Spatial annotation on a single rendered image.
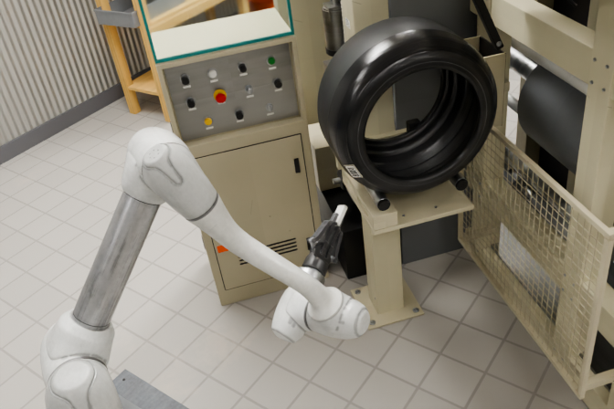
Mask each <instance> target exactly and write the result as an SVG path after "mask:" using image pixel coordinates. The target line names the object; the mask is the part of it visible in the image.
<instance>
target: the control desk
mask: <svg viewBox="0 0 614 409"><path fill-rule="evenodd" d="M155 66H156V70H157V73H158V77H159V80H160V83H161V87H162V92H163V95H164V101H165V105H166V108H167V111H168V114H169V118H170V124H171V127H172V131H173V133H174V134H175V135H176V136H177V137H178V138H180V139H181V140H182V141H183V142H184V143H185V145H186V146H187V147H188V149H189V151H190V152H191V153H192V154H193V156H194V157H195V159H196V161H197V163H198V164H199V166H200V168H201V169H202V171H203V172H204V175H205V176H206V177H207V178H208V180H209V181H210V183H211V184H212V185H213V187H214V188H215V189H216V191H217V193H218V194H219V196H220V198H221V200H222V202H223V204H224V206H225V207H226V208H227V210H228V212H229V214H230V215H231V217H232V219H233V220H234V221H235V222H236V224H237V225H238V226H239V227H240V228H241V229H242V230H244V231H245V232H246V233H247V234H249V235H250V236H252V237H253V238H255V239H256V240H258V241H259V242H260V243H261V244H263V245H264V246H266V247H268V248H269V249H271V250H273V251H274V252H276V253H277V254H279V255H280V256H282V257H284V258H285V259H287V260H289V261H290V262H291V263H292V264H294V265H295V266H297V267H301V266H302V264H303V261H304V259H305V258H306V257H307V256H308V255H309V254H310V248H311V244H310V243H308V242H307V239H308V238H310V237H311V236H312V235H313V234H314V233H315V231H316V230H317V229H318V227H319V226H320V225H321V223H322V221H321V215H320V207H319V201H318V194H317V188H316V181H315V174H314V168H313V161H312V148H311V142H310V135H309V128H308V121H307V114H306V108H305V101H304V94H303V87H302V75H301V68H300V61H299V55H298V48H297V41H296V36H295V35H290V36H286V37H278V38H273V39H270V40H265V41H260V42H257V43H252V44H247V45H243V46H239V47H231V48H227V49H222V50H218V51H213V52H209V53H205V54H200V55H196V56H192V57H187V58H179V59H175V60H170V61H166V62H162V63H157V64H155ZM200 231H201V235H202V240H203V244H204V247H205V250H206V254H207V257H208V261H209V265H210V267H211V271H212V275H213V278H214V280H215V283H216V287H217V293H218V296H219V300H220V303H221V306H225V305H228V304H231V303H235V302H239V301H241V300H245V299H251V298H255V297H258V296H261V295H265V294H269V293H271V292H275V291H279V290H282V289H286V288H288V287H289V286H287V285H285V284H283V283H282V282H280V281H278V280H277V279H276V278H274V277H272V276H270V275H268V274H267V273H265V272H263V271H262V270H260V269H258V268H256V267H254V266H252V265H251V264H250V263H248V262H247V261H245V260H243V259H242V258H240V257H238V256H236V255H235V254H233V253H232V252H230V251H225V252H221V253H218V251H217V246H222V245H220V244H219V243H218V242H217V241H216V240H215V239H214V238H212V237H211V236H209V235H208V234H207V233H205V232H204V231H202V230H201V229H200Z"/></svg>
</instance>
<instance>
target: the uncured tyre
mask: <svg viewBox="0 0 614 409"><path fill-rule="evenodd" d="M433 68H439V69H440V87H439V94H438V97H437V99H436V101H435V103H434V105H433V107H432V109H431V110H430V112H429V113H428V115H427V116H426V117H425V118H424V119H423V120H422V121H421V122H420V123H419V124H418V125H417V126H415V127H414V128H412V129H411V130H409V131H407V132H405V133H403V134H400V135H398V136H396V137H392V138H388V139H370V138H366V137H365V127H366V124H367V121H368V118H369V115H370V113H371V111H372V109H373V108H374V106H375V105H376V103H377V101H378V100H379V99H380V97H381V96H382V95H383V94H384V93H385V92H386V91H387V90H388V89H389V88H390V87H391V86H392V85H394V84H395V83H396V82H398V81H399V80H401V79H402V78H404V77H406V76H408V75H410V74H413V73H415V72H418V71H421V70H425V69H433ZM317 111H318V120H319V124H320V127H321V130H322V133H323V137H324V138H325V139H326V141H327V143H328V144H329V146H330V148H331V149H332V151H333V153H334V155H335V157H336V158H337V160H338V162H339V163H340V164H341V165H342V167H343V168H344V170H345V171H346V172H347V173H348V174H349V175H350V176H351V177H352V175H351V174H350V173H349V172H348V171H347V170H346V168H345V167H344V165H354V166H355V168H356V169H357V170H358V172H359V173H360V174H361V175H362V176H363V177H359V178H354V179H355V180H356V181H357V182H359V183H360V184H362V185H364V186H365V187H367V188H369V189H372V190H374V191H377V192H379V193H383V194H414V193H419V192H422V191H426V190H428V189H430V188H433V187H435V186H438V185H440V184H443V183H444V182H446V181H448V180H449V179H450V178H451V177H453V176H454V175H456V174H457V173H459V172H460V171H461V170H462V169H463V168H464V167H466V166H467V165H468V164H469V163H470V162H471V160H472V159H473V158H474V157H475V156H476V155H477V153H478V152H479V151H480V149H481V148H482V146H483V145H484V143H485V142H486V140H487V138H488V136H489V134H490V132H491V129H492V126H493V123H494V119H495V115H496V111H497V88H496V83H495V80H494V77H493V74H492V71H491V69H490V67H489V65H488V63H487V62H486V60H485V59H484V57H483V56H482V54H481V53H480V52H479V51H478V50H477V49H476V48H475V47H474V46H472V45H471V44H470V43H468V42H467V41H465V40H464V39H463V38H461V37H459V36H458V35H457V34H455V33H454V32H452V31H451V30H450V29H448V28H447V27H445V26H444V25H442V24H440V23H438V22H436V21H433V20H430V19H427V18H423V17H415V16H399V17H392V18H388V19H385V20H381V21H378V22H376V23H374V24H372V25H370V26H367V27H365V28H364V29H362V30H360V31H359V32H357V33H356V34H354V35H353V36H352V37H350V38H349V39H348V40H347V41H346V42H345V43H344V44H343V45H342V46H341V47H340V48H339V49H338V51H337V52H336V53H335V54H334V56H333V58H332V59H331V61H330V62H329V64H328V66H327V68H326V70H325V71H324V73H323V77H322V80H321V84H320V88H319V92H318V100H317ZM352 178H353V177H352Z"/></svg>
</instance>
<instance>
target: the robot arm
mask: <svg viewBox="0 0 614 409"><path fill-rule="evenodd" d="M122 190H123V191H122V195H121V198H120V200H119V202H118V204H117V206H116V209H115V211H114V213H113V216H112V218H111V221H110V224H109V226H108V228H107V231H106V233H105V236H104V238H103V239H102V242H101V246H100V248H99V250H98V253H97V255H96V257H95V259H94V261H93V264H92V266H91V269H90V272H89V275H88V276H87V279H86V281H85V283H84V286H83V288H82V291H81V292H80V294H79V298H78V301H77V303H76V305H75V308H74V309H71V310H69V311H67V312H65V313H63V314H62V315H61V316H60V318H59V319H58V321H57V323H55V324H54V325H53V326H52V327H51V328H50V329H49V330H48V331H47V333H46V335H45V336H44V338H43V341H42V342H41V346H40V365H41V372H42V376H43V380H44V384H45V386H46V391H45V404H46V408H47V409H123V408H122V403H121V400H120V397H119V395H118V393H117V391H116V388H115V385H114V383H113V381H112V379H111V376H110V374H109V372H108V367H107V365H108V363H109V359H110V354H111V346H112V343H113V339H114V335H115V330H114V328H113V325H112V323H111V318H112V316H113V313H114V311H115V310H116V307H117V305H118V303H119V300H120V298H121V296H122V293H123V291H124V288H125V286H126V284H127V281H128V279H129V277H130V275H131V273H132V269H133V267H134V265H135V262H136V260H137V258H138V256H139V254H140V252H141V249H142V247H143V243H144V241H145V239H146V237H147V235H148V233H149V230H150V228H151V226H152V223H153V221H154V218H155V216H156V214H157V211H158V209H159V207H160V205H162V204H164V203H165V202H167V203H168V204H169V205H170V206H171V207H172V208H173V209H174V210H175V211H176V212H177V213H178V214H180V215H181V216H182V217H183V218H185V219H186V220H187V221H188V222H190V223H191V224H193V225H195V226H197V227H198V228H200V229H201V230H202V231H204V232H205V233H207V234H208V235H209V236H211V237H212V238H214V239H215V240H216V241H217V242H218V243H219V244H220V245H222V246H223V247H225V248H226V249H228V250H229V251H230V252H232V253H233V254H235V255H236V256H238V257H240V258H242V259H243V260H245V261H247V262H248V263H250V264H251V265H252V266H254V267H256V268H258V269H260V270H262V271H263V272H265V273H267V274H268V275H270V276H272V277H274V278H276V279H277V280H278V281H280V282H282V283H283V284H285V285H287V286H289V287H288V288H287V289H286V290H285V291H284V293H283V295H282V296H281V299H280V301H279V304H278V306H277V308H276V310H275V313H274V317H273V321H272V325H271V329H272V331H273V332H274V334H275V335H276V336H277V337H278V338H280V339H282V340H284V341H287V342H291V343H294V342H296V341H298V340H299V339H300V338H301V337H302V336H303V335H304V333H305V332H306V331H315V332H318V333H320V334H322V335H325V336H328V337H333V338H337V339H344V340H350V339H355V338H358V337H360V336H362V335H363V334H364V333H365V332H366V330H367V328H368V326H369V322H370V315H369V312H368V309H367V308H366V307H365V306H364V305H363V304H362V303H361V302H359V301H358V300H355V299H352V298H351V297H350V296H347V295H346V294H344V293H343V292H342V291H340V290H339V289H338V288H334V287H325V286H324V283H325V278H324V277H325V275H326V273H327V271H328V268H329V265H330V263H337V261H338V252H339V248H340V245H341V241H342V237H343V232H341V225H342V222H343V221H344V214H345V212H346V210H347V208H348V207H347V206H346V205H338V206H337V209H336V211H335V213H333V215H332V217H331V219H330V220H323V222H322V223H321V225H320V226H319V227H318V229H317V230H316V231H315V233H314V234H313V235H312V236H311V237H310V238H308V239H307V242H308V243H310V244H311V248H310V254H309V255H308V256H307V257H306V258H305V259H304V261H303V264H302V266H301V267H297V266H295V265H294V264H292V263H291V262H290V261H289V260H287V259H285V258H284V257H282V256H280V255H279V254H277V253H276V252H274V251H273V250H271V249H269V248H268V247H266V246H264V245H263V244H261V243H260V242H259V241H258V240H256V239H255V238H253V237H252V236H250V235H249V234H247V233H246V232H245V231H244V230H242V229H241V228H240V227H239V226H238V225H237V224H236V222H235V221H234V220H233V219H232V217H231V215H230V214H229V212H228V210H227V208H226V207H225V206H224V204H223V202H222V200H221V198H220V196H219V194H218V193H217V191H216V189H215V188H214V187H213V185H212V184H211V183H210V181H209V180H208V178H207V177H206V176H205V175H204V172H203V171H202V169H201V168H200V166H199V164H198V163H197V161H196V159H195V157H194V156H193V154H192V153H191V152H190V151H189V149H188V147H187V146H186V145H185V143H184V142H183V141H182V140H181V139H180V138H178V137H177V136H176V135H175V134H174V133H172V132H171V131H168V130H165V129H161V128H158V127H148V128H144V129H142V130H139V131H137V132H136V133H135V134H134V135H133V136H132V138H131V139H130V141H129V143H128V146H127V153H126V158H125V164H124V168H123V173H122ZM319 239H320V240H319ZM316 243H317V244H316Z"/></svg>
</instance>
